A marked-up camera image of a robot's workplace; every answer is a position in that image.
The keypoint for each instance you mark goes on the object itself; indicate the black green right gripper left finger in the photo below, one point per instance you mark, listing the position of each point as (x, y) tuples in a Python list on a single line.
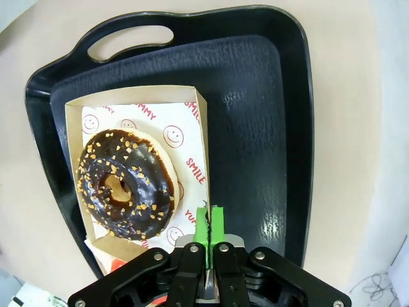
[(188, 265)]

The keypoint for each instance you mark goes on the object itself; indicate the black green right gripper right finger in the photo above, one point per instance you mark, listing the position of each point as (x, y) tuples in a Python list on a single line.
[(230, 265)]

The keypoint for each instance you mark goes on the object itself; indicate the chocolate donut with nuts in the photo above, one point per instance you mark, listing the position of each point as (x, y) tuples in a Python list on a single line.
[(96, 188)]

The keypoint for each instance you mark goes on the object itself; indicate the black plastic serving tray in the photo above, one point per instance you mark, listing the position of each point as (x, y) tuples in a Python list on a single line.
[(249, 128)]

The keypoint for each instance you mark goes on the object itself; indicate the white device with green parts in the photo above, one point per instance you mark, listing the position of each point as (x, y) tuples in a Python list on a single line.
[(38, 295)]

